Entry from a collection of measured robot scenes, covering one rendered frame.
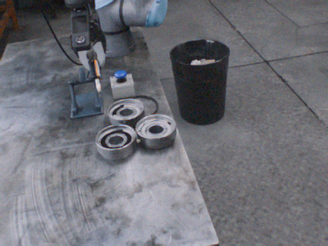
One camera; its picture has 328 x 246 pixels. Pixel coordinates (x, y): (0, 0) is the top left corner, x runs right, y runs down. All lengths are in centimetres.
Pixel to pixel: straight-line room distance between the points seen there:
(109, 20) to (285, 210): 115
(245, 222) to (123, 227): 112
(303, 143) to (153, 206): 156
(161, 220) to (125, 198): 10
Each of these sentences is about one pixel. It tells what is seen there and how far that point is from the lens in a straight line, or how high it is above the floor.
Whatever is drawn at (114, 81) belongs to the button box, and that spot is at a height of 84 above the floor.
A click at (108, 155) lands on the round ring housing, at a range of 101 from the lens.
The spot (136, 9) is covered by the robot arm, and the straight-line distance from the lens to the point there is 142.
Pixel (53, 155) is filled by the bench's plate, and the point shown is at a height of 80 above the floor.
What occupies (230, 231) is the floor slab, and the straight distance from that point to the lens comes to 189.
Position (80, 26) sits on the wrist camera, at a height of 109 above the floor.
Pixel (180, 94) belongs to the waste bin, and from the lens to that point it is 237.
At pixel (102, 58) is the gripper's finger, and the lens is 112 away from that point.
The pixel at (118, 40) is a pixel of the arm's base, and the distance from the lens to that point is 151.
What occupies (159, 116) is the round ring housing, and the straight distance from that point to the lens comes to 109.
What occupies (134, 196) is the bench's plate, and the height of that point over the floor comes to 80.
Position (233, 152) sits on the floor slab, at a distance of 226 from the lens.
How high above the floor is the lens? 146
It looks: 30 degrees down
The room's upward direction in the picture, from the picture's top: 10 degrees counter-clockwise
